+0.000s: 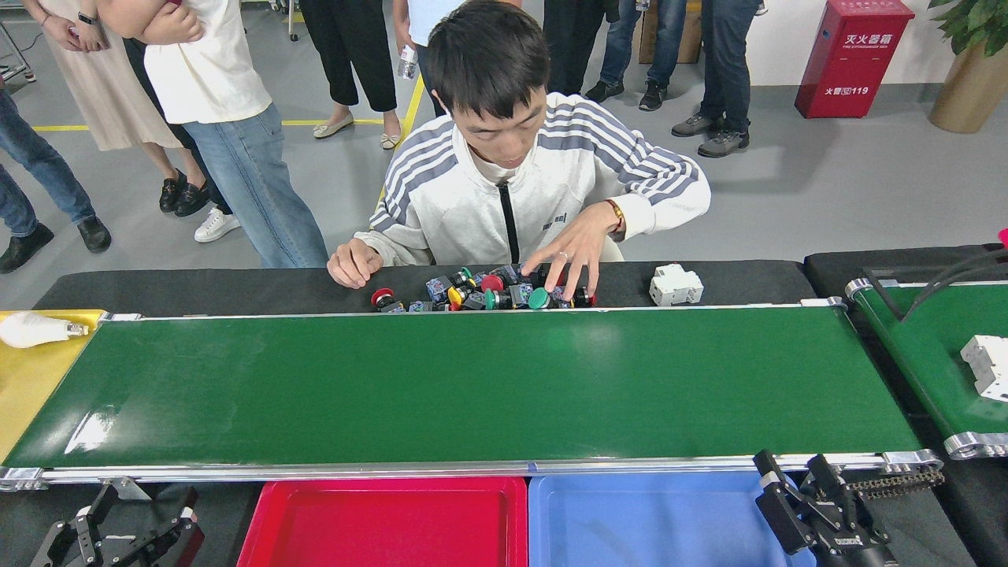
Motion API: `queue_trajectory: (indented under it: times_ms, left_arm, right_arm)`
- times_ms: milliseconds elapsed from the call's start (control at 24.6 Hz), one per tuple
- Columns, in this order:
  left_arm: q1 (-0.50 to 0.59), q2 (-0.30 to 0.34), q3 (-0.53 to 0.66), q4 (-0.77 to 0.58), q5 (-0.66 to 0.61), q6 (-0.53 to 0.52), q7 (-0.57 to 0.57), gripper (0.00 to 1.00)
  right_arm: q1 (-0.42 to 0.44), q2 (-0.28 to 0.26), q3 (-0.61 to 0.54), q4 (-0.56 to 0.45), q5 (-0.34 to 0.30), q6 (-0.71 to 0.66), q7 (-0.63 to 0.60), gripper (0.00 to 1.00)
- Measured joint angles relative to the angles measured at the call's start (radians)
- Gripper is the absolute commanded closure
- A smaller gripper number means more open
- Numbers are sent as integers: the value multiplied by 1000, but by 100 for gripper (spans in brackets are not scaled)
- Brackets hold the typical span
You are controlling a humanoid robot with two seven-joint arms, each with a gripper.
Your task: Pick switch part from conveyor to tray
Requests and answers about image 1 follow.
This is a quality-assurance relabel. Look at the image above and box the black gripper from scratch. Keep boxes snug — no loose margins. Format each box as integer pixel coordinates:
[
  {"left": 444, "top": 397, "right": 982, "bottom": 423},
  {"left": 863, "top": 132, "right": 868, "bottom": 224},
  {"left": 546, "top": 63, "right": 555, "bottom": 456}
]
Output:
[
  {"left": 752, "top": 448, "right": 901, "bottom": 567},
  {"left": 30, "top": 483, "right": 207, "bottom": 567}
]

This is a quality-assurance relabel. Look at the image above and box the white circuit breaker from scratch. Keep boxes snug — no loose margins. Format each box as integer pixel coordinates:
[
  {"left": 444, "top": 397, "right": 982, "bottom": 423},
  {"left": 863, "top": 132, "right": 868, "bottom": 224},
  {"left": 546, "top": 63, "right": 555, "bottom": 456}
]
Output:
[
  {"left": 649, "top": 264, "right": 705, "bottom": 307},
  {"left": 960, "top": 335, "right": 1008, "bottom": 404}
]

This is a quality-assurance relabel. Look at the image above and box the blue plastic tray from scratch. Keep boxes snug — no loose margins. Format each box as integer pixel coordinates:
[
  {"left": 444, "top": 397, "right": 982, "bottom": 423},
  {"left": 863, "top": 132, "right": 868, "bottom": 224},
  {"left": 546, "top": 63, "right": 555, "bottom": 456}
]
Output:
[{"left": 528, "top": 470, "right": 820, "bottom": 567}]

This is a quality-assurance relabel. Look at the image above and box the yellow plastic tray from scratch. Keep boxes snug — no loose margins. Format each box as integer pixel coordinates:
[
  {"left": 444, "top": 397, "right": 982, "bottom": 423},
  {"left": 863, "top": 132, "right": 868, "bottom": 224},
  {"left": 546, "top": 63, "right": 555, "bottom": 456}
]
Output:
[{"left": 0, "top": 309, "right": 107, "bottom": 465}]

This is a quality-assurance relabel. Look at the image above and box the short green conveyor belt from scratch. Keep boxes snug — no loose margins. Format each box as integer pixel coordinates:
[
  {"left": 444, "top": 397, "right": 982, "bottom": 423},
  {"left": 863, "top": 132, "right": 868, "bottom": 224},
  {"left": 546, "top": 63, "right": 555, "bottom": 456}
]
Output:
[{"left": 845, "top": 276, "right": 1008, "bottom": 461}]

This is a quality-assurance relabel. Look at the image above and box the red plastic tray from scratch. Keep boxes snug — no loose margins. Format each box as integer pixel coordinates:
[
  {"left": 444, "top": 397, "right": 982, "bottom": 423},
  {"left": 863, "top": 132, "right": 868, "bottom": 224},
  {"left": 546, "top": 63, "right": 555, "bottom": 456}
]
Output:
[{"left": 236, "top": 475, "right": 530, "bottom": 567}]

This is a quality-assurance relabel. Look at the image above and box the long green conveyor belt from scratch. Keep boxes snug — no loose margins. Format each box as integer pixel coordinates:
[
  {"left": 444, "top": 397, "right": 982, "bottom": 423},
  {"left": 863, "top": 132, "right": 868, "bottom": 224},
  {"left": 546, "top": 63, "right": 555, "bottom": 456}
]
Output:
[{"left": 0, "top": 299, "right": 946, "bottom": 493}]

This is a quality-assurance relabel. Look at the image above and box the seated person's right hand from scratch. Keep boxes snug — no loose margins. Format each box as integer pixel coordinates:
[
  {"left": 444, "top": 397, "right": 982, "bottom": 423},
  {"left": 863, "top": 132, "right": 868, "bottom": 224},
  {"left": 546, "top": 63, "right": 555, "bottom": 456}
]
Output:
[{"left": 327, "top": 238, "right": 384, "bottom": 290}]

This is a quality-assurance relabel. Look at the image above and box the seated person's left hand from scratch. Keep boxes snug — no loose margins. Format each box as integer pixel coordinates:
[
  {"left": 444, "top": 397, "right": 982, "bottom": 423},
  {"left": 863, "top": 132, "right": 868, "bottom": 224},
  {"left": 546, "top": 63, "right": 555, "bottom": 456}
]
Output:
[{"left": 521, "top": 203, "right": 623, "bottom": 304}]

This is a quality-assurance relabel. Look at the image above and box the white light bulb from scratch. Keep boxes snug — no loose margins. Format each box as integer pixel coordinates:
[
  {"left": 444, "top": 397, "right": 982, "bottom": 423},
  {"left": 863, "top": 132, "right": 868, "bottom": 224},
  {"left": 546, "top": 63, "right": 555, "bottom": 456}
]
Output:
[{"left": 0, "top": 311, "right": 89, "bottom": 349}]

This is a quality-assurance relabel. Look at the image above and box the standing person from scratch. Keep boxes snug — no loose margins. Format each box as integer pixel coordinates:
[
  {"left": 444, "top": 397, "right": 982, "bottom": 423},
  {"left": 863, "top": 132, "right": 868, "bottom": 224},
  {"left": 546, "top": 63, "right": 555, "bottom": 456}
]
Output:
[
  {"left": 0, "top": 75, "right": 113, "bottom": 274},
  {"left": 392, "top": 0, "right": 524, "bottom": 119},
  {"left": 98, "top": 0, "right": 329, "bottom": 269},
  {"left": 122, "top": 39, "right": 242, "bottom": 243},
  {"left": 542, "top": 0, "right": 619, "bottom": 95},
  {"left": 672, "top": 0, "right": 769, "bottom": 158},
  {"left": 584, "top": 0, "right": 686, "bottom": 111},
  {"left": 299, "top": 0, "right": 404, "bottom": 150},
  {"left": 22, "top": 0, "right": 212, "bottom": 217}
]

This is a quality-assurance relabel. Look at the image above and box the potted plant in tan pot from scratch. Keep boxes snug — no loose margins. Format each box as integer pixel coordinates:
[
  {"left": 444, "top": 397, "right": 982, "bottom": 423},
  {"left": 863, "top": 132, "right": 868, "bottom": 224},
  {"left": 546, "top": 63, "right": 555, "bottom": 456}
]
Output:
[{"left": 928, "top": 0, "right": 1008, "bottom": 135}]

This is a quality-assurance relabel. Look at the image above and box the red fire extinguisher box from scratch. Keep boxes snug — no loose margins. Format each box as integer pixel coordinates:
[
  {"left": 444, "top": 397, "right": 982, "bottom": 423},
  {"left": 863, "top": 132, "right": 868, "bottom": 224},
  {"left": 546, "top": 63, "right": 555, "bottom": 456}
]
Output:
[{"left": 794, "top": 0, "right": 916, "bottom": 119}]

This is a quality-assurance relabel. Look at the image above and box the seated person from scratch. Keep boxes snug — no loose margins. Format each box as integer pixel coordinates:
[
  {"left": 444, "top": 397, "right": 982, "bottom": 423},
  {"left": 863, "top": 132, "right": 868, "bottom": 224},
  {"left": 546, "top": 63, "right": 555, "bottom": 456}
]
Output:
[{"left": 327, "top": 0, "right": 712, "bottom": 304}]

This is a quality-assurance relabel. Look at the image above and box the metal rack on casters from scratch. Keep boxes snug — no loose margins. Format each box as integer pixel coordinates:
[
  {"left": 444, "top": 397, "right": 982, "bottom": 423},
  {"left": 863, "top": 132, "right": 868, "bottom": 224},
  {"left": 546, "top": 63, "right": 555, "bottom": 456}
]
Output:
[{"left": 0, "top": 22, "right": 37, "bottom": 84}]

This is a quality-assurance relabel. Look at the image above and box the brown cardboard box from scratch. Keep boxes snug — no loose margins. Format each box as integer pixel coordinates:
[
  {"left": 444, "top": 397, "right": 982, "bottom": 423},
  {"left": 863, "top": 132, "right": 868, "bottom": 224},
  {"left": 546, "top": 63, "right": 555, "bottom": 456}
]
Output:
[{"left": 634, "top": 0, "right": 703, "bottom": 65}]

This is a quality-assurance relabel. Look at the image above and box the white stand on wheels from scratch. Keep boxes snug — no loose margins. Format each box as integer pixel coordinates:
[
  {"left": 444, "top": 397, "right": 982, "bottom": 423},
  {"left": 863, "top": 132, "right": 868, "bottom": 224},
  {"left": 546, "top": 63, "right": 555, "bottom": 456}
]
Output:
[{"left": 270, "top": 0, "right": 302, "bottom": 43}]

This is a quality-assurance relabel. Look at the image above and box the conveyor drive chain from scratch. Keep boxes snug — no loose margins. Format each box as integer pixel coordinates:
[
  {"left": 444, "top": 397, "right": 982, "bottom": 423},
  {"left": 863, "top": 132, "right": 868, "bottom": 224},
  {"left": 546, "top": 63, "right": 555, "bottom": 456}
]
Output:
[{"left": 847, "top": 466, "right": 946, "bottom": 501}]

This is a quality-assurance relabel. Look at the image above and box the black angled bracket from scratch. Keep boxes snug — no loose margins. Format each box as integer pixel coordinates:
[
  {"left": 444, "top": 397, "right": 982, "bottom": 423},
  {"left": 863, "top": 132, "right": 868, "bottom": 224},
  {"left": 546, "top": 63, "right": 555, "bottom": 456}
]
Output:
[{"left": 861, "top": 266, "right": 910, "bottom": 322}]

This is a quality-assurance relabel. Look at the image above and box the black cable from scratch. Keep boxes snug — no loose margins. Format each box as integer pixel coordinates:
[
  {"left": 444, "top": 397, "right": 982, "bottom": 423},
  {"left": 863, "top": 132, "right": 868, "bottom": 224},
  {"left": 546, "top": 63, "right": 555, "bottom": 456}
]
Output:
[{"left": 902, "top": 248, "right": 1008, "bottom": 324}]

